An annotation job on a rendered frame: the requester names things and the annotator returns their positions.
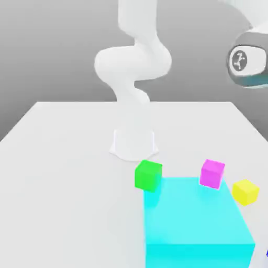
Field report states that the small green cube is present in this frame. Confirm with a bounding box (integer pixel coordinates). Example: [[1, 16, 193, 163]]
[[134, 159, 163, 193]]

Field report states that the small magenta cube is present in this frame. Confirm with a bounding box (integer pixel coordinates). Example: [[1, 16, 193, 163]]
[[199, 159, 226, 191]]

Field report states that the small yellow cube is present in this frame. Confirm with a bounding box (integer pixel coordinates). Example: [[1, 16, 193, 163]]
[[232, 178, 260, 207]]

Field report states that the large cyan box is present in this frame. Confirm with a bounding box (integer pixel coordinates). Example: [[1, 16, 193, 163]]
[[143, 176, 256, 268]]

